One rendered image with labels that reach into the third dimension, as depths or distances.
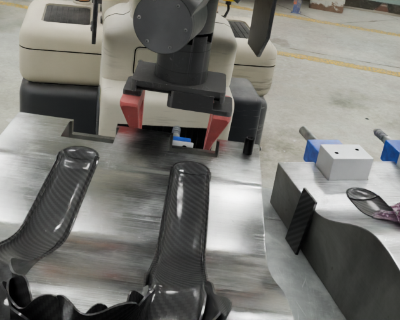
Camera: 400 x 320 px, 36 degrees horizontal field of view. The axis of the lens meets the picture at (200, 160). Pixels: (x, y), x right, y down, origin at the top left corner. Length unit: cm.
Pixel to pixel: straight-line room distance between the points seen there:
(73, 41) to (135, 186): 74
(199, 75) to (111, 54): 36
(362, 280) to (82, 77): 87
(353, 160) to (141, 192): 26
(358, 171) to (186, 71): 22
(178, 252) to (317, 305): 17
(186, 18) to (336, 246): 25
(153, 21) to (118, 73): 45
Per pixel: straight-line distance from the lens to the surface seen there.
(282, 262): 65
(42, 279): 37
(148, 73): 69
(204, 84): 68
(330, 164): 70
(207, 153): 66
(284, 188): 70
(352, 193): 69
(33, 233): 51
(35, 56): 129
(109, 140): 67
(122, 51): 101
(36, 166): 59
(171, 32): 58
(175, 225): 53
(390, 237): 54
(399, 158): 78
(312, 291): 62
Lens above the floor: 117
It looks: 27 degrees down
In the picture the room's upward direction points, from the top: 8 degrees clockwise
